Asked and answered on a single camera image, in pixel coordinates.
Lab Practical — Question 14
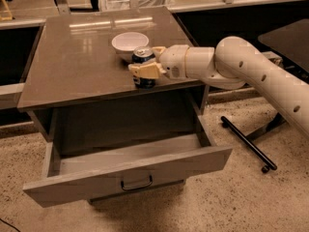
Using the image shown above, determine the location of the clear plastic bin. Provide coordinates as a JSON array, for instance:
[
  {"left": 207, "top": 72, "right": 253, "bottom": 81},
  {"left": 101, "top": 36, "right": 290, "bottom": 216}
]
[{"left": 99, "top": 0, "right": 175, "bottom": 11}]

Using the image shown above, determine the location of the open grey top drawer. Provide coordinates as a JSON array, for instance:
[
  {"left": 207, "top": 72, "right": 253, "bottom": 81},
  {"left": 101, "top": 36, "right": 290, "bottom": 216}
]
[{"left": 22, "top": 114, "right": 234, "bottom": 209}]

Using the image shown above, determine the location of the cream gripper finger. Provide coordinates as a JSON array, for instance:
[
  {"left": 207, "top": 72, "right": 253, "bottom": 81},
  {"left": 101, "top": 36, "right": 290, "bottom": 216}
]
[
  {"left": 128, "top": 62, "right": 165, "bottom": 79},
  {"left": 152, "top": 46, "right": 166, "bottom": 60}
]

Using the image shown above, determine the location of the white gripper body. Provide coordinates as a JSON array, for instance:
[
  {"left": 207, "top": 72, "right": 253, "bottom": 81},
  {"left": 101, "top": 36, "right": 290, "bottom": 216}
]
[{"left": 159, "top": 44, "right": 189, "bottom": 79}]

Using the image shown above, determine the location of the yellow object at left edge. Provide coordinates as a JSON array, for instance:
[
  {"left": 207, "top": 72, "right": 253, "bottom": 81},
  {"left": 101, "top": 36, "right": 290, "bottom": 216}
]
[{"left": 0, "top": 0, "right": 14, "bottom": 21}]

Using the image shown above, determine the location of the black drawer handle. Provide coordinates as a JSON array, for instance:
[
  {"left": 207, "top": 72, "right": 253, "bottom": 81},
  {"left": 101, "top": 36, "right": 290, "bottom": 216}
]
[{"left": 121, "top": 175, "right": 153, "bottom": 191}]

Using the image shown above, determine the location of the blue pepsi can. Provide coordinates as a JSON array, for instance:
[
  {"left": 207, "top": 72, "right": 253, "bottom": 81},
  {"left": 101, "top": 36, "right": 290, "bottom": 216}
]
[{"left": 131, "top": 46, "right": 155, "bottom": 88}]

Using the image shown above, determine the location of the white ceramic bowl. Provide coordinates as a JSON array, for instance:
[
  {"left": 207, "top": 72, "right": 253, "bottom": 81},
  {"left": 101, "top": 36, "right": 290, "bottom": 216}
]
[{"left": 111, "top": 32, "right": 149, "bottom": 63}]

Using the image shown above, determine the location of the black table with wheeled base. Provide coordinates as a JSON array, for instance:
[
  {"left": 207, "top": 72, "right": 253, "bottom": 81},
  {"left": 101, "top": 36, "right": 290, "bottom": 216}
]
[{"left": 220, "top": 18, "right": 309, "bottom": 174}]

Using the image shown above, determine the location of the black cable on floor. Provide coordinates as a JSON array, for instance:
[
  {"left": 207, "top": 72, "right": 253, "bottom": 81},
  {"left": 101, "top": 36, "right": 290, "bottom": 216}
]
[{"left": 0, "top": 217, "right": 21, "bottom": 232}]

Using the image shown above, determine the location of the grey cabinet with countertop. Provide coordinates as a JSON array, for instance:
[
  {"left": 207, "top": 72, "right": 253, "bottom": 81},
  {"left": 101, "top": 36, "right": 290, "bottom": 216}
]
[{"left": 16, "top": 6, "right": 215, "bottom": 143}]

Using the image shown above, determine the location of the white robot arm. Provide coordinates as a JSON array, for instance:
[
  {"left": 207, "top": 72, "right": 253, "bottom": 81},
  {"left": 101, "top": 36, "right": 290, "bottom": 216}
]
[{"left": 128, "top": 37, "right": 309, "bottom": 137}]

